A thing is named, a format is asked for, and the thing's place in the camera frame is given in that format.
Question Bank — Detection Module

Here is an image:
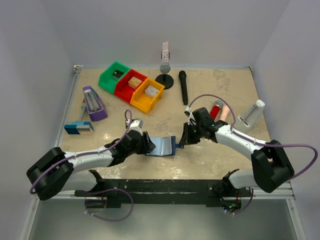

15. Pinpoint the base left purple cable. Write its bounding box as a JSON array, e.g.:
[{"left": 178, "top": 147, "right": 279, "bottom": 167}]
[{"left": 84, "top": 187, "right": 135, "bottom": 222}]

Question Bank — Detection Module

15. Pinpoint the blue grey block tool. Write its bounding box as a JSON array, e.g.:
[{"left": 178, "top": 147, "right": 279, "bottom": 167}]
[{"left": 64, "top": 99, "right": 94, "bottom": 135}]

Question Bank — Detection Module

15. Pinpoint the card stack in green bin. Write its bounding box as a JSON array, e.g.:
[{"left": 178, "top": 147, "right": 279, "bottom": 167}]
[{"left": 111, "top": 70, "right": 124, "bottom": 81}]

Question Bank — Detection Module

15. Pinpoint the yellow plastic bin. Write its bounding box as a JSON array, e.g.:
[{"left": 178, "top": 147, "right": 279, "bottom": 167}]
[{"left": 130, "top": 77, "right": 165, "bottom": 114}]

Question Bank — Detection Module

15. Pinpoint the black handheld microphone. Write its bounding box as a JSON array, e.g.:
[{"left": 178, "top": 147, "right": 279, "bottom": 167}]
[{"left": 178, "top": 70, "right": 188, "bottom": 106}]

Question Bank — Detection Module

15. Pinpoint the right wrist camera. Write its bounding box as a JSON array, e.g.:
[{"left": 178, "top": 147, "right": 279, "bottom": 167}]
[{"left": 184, "top": 106, "right": 197, "bottom": 126}]

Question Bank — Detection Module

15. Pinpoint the purple metronome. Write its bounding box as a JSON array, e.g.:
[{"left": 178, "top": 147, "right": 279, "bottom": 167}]
[{"left": 83, "top": 86, "right": 108, "bottom": 122}]

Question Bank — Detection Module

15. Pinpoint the green plastic bin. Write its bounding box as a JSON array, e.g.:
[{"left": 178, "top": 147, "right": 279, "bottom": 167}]
[{"left": 98, "top": 61, "right": 130, "bottom": 94}]

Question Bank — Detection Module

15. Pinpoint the blue leather card holder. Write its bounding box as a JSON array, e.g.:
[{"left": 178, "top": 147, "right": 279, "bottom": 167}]
[{"left": 145, "top": 136, "right": 184, "bottom": 157}]

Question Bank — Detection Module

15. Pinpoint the glitter microphone on stand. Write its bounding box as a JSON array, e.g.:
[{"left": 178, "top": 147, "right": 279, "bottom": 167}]
[{"left": 159, "top": 41, "right": 171, "bottom": 74}]

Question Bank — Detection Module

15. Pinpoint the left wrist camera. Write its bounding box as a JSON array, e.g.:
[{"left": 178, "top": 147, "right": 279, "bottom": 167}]
[{"left": 129, "top": 118, "right": 144, "bottom": 134}]

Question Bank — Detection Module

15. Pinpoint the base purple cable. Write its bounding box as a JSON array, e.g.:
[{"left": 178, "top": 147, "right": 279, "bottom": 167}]
[
  {"left": 84, "top": 187, "right": 135, "bottom": 222},
  {"left": 223, "top": 187, "right": 255, "bottom": 215}
]

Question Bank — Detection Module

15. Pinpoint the base right purple cable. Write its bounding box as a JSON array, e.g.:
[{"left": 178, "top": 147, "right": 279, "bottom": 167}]
[{"left": 223, "top": 187, "right": 255, "bottom": 215}]

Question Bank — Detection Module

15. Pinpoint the black round microphone stand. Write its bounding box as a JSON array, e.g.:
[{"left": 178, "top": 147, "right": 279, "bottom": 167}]
[{"left": 155, "top": 74, "right": 174, "bottom": 90}]

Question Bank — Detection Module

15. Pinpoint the card stack in yellow bin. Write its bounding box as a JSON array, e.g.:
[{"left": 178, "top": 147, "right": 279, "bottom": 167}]
[{"left": 144, "top": 85, "right": 159, "bottom": 99}]

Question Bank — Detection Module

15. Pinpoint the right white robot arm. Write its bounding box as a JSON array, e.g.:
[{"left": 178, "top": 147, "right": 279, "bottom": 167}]
[{"left": 179, "top": 107, "right": 295, "bottom": 196}]

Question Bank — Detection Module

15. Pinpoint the aluminium frame rail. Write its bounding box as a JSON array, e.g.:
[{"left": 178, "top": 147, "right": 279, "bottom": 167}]
[{"left": 18, "top": 65, "right": 83, "bottom": 240}]

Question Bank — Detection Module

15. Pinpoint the red plastic bin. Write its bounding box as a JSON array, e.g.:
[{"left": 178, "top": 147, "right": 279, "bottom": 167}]
[{"left": 113, "top": 69, "right": 147, "bottom": 103}]

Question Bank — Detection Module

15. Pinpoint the card stack in red bin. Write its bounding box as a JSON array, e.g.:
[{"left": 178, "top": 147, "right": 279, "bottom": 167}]
[{"left": 128, "top": 77, "right": 142, "bottom": 89}]

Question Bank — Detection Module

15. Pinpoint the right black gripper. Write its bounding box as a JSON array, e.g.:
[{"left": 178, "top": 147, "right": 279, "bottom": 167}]
[{"left": 179, "top": 121, "right": 205, "bottom": 145}]

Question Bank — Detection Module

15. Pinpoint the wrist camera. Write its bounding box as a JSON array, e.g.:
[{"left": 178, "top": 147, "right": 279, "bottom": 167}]
[
  {"left": 184, "top": 106, "right": 197, "bottom": 126},
  {"left": 129, "top": 118, "right": 144, "bottom": 134}
]

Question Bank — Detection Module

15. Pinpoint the red glitter microphone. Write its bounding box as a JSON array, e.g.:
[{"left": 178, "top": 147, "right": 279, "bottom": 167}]
[{"left": 209, "top": 100, "right": 223, "bottom": 120}]

